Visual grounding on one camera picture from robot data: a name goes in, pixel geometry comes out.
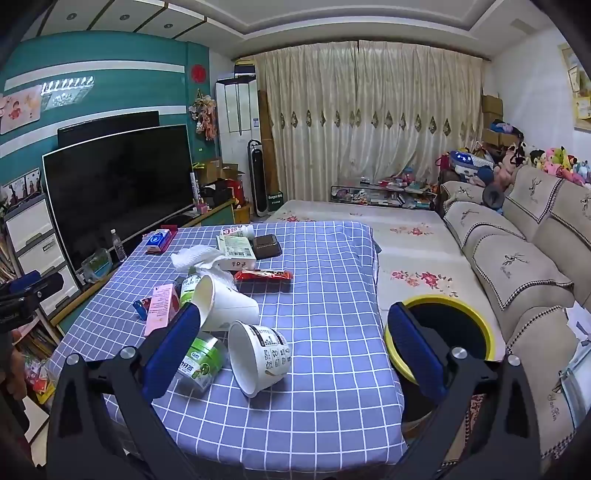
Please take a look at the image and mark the open cardboard box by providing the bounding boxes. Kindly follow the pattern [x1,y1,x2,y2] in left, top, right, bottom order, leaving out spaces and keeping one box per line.
[198,159,245,183]

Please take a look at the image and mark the pink wall poster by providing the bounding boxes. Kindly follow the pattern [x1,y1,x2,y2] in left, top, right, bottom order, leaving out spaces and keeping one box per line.
[0,85,43,136]

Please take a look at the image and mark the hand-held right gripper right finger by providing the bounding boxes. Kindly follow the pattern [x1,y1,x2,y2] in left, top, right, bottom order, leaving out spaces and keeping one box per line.
[387,301,543,480]

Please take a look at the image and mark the clear jar with green label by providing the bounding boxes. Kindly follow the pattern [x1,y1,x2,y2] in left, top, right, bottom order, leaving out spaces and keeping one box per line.
[173,335,229,393]

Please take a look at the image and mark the white papers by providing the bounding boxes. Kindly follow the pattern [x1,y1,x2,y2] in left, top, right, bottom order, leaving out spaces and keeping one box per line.
[564,304,591,344]

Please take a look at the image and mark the white drawer cabinet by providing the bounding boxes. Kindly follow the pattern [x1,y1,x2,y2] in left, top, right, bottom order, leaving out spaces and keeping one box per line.
[4,194,81,319]

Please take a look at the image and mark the pile of plush toys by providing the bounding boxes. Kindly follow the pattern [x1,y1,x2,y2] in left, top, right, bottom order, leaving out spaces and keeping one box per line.
[492,143,591,188]

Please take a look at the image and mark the white instant noodle bowl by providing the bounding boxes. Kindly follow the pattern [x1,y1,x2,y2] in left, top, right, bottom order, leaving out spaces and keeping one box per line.
[228,320,291,398]

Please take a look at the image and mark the large black television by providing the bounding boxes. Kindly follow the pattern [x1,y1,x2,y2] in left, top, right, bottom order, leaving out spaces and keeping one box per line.
[41,124,195,278]

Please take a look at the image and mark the framed wall painting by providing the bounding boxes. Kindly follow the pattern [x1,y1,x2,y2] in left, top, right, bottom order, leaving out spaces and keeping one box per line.
[558,44,591,121]

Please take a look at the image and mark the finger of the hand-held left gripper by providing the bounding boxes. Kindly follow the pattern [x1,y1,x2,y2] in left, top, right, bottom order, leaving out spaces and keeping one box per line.
[10,271,64,304]

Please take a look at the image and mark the black tower fan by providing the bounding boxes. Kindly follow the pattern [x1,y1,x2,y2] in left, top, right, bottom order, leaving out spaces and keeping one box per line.
[248,138,270,217]

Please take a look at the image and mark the hanging flower decoration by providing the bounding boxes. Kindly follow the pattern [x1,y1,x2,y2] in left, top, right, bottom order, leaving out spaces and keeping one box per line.
[189,90,219,141]

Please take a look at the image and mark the cluttered glass coffee table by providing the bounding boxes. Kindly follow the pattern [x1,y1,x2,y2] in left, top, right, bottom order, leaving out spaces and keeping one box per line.
[330,178,438,210]

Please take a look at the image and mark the black television behind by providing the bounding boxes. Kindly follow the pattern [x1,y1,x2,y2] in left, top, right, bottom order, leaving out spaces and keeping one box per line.
[57,110,160,149]

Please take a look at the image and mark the red snack packet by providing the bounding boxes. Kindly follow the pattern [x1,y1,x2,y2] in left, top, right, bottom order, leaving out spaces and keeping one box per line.
[233,269,294,284]

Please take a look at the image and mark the clear water bottle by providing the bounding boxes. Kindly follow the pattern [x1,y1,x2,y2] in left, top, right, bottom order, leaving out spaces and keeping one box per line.
[110,228,127,264]

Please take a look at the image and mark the white standing air conditioner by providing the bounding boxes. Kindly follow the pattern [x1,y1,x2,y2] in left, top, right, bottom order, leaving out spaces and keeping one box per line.
[215,74,262,204]

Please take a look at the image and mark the dark brown square box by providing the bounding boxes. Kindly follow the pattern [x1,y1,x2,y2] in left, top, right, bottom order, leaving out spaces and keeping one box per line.
[252,233,283,260]

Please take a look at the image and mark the blue checked tablecloth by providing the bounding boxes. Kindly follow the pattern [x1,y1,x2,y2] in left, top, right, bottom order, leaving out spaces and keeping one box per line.
[46,222,409,467]

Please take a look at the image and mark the beige patterned curtain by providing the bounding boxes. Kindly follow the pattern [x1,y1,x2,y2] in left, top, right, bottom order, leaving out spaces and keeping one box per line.
[253,41,485,206]

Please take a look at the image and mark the white tissue paper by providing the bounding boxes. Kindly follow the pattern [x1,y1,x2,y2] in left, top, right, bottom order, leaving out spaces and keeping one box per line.
[170,244,238,294]

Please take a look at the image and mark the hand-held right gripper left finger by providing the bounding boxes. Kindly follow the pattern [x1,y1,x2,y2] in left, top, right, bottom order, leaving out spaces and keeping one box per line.
[46,302,204,480]

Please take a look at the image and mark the black bag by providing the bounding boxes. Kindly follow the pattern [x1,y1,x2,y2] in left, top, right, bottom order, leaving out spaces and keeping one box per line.
[203,182,232,208]

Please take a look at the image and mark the white paper cup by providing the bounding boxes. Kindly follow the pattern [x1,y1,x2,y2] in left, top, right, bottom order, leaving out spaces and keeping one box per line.
[190,273,259,332]

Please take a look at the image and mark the blue tissue pack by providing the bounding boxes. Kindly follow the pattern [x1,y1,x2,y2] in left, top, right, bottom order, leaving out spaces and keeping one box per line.
[147,229,172,252]

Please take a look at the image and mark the photo frame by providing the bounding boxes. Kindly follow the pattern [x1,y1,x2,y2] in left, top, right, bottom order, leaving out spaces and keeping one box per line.
[2,168,43,206]

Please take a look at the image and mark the red plastic tray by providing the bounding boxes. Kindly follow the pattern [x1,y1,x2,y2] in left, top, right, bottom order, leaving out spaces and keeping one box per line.
[145,224,180,255]

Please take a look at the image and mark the yellow-rimmed black trash bin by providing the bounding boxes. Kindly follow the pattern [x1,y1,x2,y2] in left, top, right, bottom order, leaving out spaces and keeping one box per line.
[383,295,508,425]

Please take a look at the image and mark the person's left forearm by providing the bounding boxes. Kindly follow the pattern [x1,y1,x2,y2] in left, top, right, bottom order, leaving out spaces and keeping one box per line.
[0,346,28,403]

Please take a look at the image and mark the green white small bottle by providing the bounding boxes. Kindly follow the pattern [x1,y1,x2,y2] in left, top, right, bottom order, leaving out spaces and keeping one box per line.
[179,272,204,308]

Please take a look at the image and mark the white supplement bottle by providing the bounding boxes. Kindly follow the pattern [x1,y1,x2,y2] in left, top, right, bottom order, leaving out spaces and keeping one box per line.
[216,233,257,271]

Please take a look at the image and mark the pink carton box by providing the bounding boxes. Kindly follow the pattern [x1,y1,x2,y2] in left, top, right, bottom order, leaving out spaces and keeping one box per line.
[143,283,182,337]

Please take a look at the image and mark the floral white mat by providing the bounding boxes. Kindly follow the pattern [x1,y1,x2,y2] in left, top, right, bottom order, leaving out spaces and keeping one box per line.
[268,199,506,361]

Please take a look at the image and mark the teal wooden television stand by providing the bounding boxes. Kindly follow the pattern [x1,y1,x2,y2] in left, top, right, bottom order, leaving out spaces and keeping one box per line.
[51,198,234,328]

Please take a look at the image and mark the pile of bags and clothes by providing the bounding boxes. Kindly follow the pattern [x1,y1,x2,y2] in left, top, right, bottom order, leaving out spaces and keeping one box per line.
[436,148,495,185]

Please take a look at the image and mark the beige sofa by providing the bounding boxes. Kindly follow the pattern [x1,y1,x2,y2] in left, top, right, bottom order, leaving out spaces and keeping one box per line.
[438,164,591,462]

